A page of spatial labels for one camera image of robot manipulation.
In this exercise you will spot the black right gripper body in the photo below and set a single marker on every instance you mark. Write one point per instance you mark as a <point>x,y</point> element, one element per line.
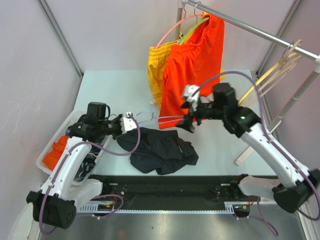
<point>204,111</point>

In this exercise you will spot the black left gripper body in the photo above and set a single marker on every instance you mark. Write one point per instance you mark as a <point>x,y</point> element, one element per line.
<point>115,130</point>

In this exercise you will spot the blue wire hanger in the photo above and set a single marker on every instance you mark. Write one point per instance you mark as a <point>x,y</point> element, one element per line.
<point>160,119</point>

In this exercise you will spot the dark navy shorts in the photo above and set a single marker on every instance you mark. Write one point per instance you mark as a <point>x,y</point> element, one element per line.
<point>162,151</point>

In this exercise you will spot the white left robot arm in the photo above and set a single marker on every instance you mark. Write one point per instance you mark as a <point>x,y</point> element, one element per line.
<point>58,200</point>

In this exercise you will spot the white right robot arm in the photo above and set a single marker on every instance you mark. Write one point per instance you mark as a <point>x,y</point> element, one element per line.
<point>295,183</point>

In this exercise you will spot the orange shorts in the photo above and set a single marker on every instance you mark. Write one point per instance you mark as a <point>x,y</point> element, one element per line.
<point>180,68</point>

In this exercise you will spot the yellow shorts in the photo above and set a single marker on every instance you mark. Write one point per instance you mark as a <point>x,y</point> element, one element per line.
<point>158,58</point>

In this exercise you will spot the green hanger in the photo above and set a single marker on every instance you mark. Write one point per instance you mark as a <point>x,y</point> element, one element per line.
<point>186,36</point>

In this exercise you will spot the yellow hanger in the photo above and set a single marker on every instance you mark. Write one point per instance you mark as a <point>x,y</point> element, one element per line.
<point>247,98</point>

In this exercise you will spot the pink hanger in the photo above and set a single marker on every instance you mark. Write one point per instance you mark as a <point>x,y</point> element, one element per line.
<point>175,27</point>

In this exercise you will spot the beige wooden hanger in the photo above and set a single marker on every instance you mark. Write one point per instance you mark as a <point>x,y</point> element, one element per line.
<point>278,71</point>

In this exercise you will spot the patterned dark clothes in basket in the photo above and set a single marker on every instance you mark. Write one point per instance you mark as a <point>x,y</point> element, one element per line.
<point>85,132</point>

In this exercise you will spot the white plastic basket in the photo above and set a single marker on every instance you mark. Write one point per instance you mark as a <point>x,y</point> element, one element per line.
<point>73,117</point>

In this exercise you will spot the orange cloth in basket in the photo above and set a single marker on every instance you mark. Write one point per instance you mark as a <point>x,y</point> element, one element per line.
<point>51,159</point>

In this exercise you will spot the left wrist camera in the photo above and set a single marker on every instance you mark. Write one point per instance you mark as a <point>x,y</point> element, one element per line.
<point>127,123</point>

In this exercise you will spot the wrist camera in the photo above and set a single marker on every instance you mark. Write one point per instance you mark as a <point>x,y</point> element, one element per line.
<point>192,97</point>
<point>127,123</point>

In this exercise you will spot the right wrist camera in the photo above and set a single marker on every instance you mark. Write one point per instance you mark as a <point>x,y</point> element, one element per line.
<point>192,97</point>

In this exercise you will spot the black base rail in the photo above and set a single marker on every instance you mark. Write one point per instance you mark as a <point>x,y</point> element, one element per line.
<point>173,194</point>

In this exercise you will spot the metal clothes rack rail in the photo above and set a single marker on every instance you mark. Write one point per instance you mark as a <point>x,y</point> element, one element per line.
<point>253,30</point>

